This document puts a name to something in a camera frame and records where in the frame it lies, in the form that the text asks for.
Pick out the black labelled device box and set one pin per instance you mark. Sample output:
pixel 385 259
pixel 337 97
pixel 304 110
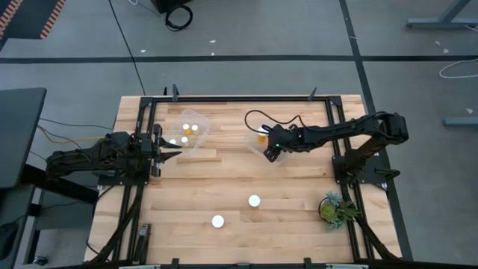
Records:
pixel 143 239

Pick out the black desk support beam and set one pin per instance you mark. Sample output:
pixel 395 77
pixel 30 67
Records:
pixel 59 187

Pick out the dark grey desk top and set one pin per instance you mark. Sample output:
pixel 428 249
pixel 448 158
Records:
pixel 20 138

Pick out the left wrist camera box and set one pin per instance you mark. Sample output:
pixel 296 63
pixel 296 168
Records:
pixel 145 145

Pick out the black mat with orange stripes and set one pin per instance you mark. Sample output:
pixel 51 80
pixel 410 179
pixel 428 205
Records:
pixel 30 18

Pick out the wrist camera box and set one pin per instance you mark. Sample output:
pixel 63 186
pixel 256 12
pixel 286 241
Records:
pixel 281 139
pixel 145 145

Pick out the black caster wheel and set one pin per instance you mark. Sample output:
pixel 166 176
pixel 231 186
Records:
pixel 41 260

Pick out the grey metal table leg frame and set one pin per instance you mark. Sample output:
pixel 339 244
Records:
pixel 440 22

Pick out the clear plastic bin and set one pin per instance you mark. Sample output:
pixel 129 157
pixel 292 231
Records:
pixel 198 143
pixel 254 151

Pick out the grey metal floor bar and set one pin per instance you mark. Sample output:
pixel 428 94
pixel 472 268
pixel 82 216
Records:
pixel 461 121

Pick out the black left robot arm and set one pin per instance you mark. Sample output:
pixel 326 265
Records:
pixel 93 157

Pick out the black metal table frame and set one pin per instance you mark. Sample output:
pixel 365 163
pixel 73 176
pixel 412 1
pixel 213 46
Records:
pixel 242 99

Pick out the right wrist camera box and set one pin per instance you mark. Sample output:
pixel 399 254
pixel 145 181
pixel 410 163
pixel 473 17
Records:
pixel 281 139

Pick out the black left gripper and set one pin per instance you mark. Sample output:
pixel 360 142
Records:
pixel 157 168

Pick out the black box on floor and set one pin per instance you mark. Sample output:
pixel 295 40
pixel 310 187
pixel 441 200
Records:
pixel 168 4

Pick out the small potted succulent plant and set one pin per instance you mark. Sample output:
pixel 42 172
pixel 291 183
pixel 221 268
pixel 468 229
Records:
pixel 334 212

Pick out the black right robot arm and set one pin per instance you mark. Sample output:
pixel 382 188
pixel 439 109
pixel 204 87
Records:
pixel 336 132

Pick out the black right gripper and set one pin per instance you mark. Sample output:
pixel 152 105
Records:
pixel 289 140

